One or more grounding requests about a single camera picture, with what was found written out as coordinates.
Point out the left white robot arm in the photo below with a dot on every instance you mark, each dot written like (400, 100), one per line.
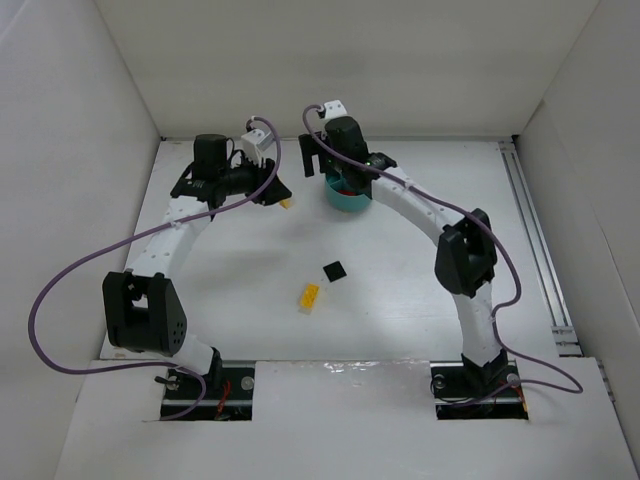
(142, 308)

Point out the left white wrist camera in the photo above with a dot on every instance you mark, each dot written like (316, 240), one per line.
(255, 143)

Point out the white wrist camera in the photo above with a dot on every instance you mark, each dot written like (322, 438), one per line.
(255, 143)
(332, 110)

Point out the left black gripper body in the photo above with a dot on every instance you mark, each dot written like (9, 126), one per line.
(267, 179)

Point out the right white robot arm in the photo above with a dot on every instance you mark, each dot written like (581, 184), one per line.
(465, 255)

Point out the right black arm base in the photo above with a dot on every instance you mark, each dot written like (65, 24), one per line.
(456, 398)

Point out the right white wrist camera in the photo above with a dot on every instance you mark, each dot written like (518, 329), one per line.
(332, 110)

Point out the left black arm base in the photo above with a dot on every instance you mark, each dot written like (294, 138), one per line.
(232, 400)

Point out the teal round divided container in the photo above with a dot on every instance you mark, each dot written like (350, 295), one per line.
(342, 203)

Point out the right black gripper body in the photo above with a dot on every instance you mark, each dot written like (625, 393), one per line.
(307, 152)

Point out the black flat lego plate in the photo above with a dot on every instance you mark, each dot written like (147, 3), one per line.
(334, 271)

